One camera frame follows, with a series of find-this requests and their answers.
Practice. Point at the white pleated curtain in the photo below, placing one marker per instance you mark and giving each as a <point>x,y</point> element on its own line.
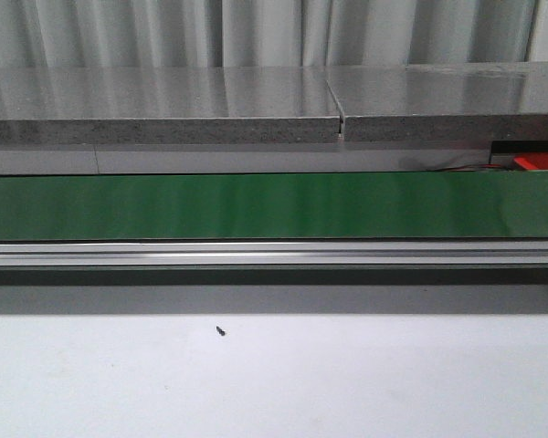
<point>269,33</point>

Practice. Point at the grey stone counter slab right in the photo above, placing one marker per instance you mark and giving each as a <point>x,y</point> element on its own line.
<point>462,102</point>

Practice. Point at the red plastic tray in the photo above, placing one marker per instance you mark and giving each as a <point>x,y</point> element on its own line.
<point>535,161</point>

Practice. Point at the grey stone counter slab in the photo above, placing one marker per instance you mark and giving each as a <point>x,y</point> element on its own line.
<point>462,102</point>
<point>133,106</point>

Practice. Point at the grey stone counter slab left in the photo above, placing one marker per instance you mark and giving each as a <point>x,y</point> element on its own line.
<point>133,106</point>

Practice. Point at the aluminium conveyor frame rail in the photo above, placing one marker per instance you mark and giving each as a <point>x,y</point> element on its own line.
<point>490,277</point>

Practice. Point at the green conveyor belt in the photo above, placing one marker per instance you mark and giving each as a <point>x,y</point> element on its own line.
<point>275,206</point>

